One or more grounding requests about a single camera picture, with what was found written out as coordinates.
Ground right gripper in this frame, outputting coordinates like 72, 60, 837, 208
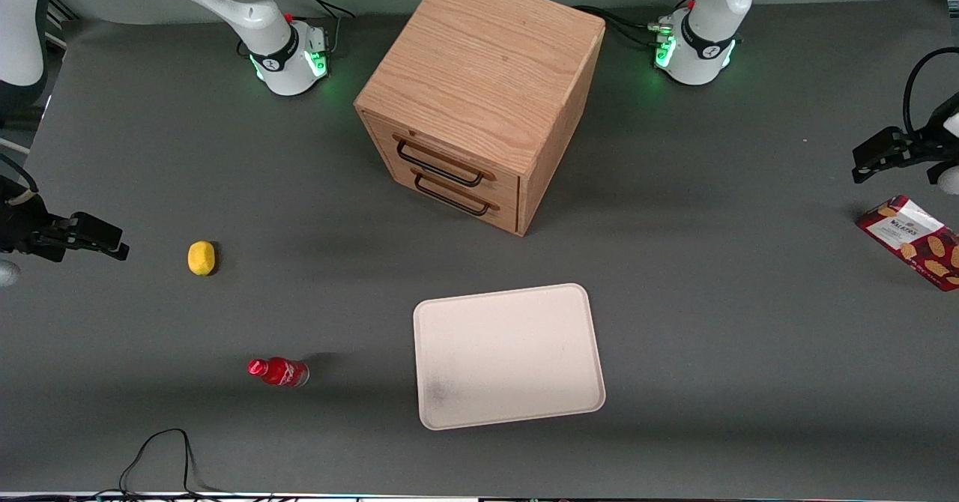
0, 178, 130, 264

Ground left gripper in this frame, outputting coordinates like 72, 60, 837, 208
852, 111, 959, 196

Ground red tartan shortbread cookie box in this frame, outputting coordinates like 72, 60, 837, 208
856, 195, 959, 292

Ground white plastic tray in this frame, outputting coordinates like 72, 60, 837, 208
413, 283, 606, 432

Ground yellow lemon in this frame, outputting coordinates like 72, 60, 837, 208
187, 241, 217, 276

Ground small red soda bottle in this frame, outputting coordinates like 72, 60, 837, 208
247, 357, 310, 389

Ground wooden drawer cabinet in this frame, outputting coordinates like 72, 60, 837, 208
354, 0, 606, 237

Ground black left wrist cable loop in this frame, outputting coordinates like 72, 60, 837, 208
902, 46, 959, 137

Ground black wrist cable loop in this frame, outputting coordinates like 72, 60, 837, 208
902, 46, 959, 137
0, 153, 40, 197

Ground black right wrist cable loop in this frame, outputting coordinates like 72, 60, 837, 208
0, 153, 40, 197

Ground thin black cable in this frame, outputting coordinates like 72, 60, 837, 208
118, 428, 227, 500

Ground black left arm base cable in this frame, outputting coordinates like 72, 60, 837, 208
572, 4, 677, 50

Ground black arm base cable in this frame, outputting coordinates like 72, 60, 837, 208
283, 0, 357, 58
572, 4, 677, 50

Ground black right arm base cable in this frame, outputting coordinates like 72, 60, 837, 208
283, 0, 357, 58

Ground black metal drawer handle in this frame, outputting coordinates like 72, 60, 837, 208
413, 172, 494, 217
395, 138, 487, 188

